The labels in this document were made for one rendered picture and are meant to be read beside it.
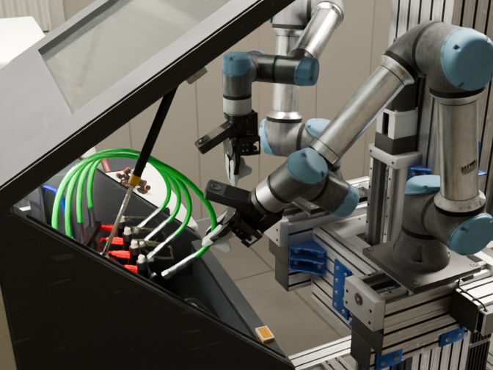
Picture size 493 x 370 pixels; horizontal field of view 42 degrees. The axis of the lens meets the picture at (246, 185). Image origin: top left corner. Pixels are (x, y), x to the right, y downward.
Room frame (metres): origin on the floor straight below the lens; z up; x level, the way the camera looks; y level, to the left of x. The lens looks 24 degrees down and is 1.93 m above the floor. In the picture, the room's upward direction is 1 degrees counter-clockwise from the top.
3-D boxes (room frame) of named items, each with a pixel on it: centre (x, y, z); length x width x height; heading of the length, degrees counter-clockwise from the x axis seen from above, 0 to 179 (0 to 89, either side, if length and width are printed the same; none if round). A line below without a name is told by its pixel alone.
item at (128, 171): (2.14, 0.40, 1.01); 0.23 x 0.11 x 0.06; 22
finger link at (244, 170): (1.62, 0.01, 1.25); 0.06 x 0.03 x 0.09; 112
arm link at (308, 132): (1.96, -0.24, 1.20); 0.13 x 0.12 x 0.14; 68
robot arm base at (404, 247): (1.51, -0.47, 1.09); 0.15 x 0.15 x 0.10
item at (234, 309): (1.50, 0.04, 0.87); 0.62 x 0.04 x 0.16; 22
